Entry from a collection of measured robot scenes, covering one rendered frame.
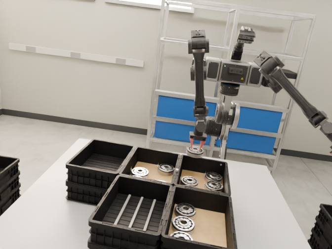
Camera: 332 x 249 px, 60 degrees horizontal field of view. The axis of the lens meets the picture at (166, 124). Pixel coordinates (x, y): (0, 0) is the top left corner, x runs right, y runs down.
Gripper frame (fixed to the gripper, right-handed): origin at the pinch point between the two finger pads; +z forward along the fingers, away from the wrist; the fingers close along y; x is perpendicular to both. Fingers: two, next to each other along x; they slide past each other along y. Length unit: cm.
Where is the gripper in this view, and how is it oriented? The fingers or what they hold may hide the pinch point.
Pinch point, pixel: (195, 147)
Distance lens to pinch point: 177.3
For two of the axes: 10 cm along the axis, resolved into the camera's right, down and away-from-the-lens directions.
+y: 9.9, 1.3, 0.2
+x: 0.3, -3.3, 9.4
